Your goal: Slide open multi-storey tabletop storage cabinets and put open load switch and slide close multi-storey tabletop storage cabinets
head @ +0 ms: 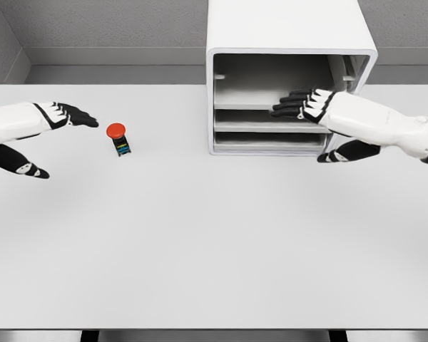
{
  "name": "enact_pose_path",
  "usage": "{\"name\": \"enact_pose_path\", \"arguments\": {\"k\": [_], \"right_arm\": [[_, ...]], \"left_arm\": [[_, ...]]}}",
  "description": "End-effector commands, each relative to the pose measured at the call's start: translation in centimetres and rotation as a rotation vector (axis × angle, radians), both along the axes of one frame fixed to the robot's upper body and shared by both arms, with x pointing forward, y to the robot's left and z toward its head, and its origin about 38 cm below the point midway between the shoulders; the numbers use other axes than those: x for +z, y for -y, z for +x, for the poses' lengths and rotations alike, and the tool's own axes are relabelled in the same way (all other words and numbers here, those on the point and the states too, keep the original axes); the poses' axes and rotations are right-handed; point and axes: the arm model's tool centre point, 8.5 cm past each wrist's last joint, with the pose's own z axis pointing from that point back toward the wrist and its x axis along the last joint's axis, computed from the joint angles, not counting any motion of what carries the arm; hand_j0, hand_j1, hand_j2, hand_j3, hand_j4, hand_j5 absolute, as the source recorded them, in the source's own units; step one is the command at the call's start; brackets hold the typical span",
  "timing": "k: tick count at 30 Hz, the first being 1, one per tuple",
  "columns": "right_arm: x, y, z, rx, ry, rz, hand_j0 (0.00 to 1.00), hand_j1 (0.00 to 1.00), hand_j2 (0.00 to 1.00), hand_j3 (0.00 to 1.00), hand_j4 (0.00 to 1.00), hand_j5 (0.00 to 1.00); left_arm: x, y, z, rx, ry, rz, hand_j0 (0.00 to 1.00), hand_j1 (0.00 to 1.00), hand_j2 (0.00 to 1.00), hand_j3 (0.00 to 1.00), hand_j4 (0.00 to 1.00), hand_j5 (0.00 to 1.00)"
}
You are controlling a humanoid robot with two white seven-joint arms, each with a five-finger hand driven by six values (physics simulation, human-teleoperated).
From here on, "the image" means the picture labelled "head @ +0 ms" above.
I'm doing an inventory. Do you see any white cabinet drawer tray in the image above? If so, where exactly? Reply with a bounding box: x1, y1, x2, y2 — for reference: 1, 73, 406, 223
213, 85, 343, 111
213, 131, 331, 155
213, 108, 335, 135

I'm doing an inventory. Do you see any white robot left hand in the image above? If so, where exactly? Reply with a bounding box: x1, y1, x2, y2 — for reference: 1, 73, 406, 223
0, 101, 100, 180

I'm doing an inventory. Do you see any white tabletop storage cabinet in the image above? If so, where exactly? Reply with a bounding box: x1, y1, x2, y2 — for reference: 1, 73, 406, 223
205, 0, 379, 157

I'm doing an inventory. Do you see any red button load switch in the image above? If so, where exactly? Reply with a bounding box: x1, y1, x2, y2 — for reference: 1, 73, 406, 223
106, 123, 133, 158

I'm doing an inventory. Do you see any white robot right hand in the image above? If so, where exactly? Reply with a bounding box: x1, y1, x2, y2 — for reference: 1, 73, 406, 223
269, 88, 412, 165

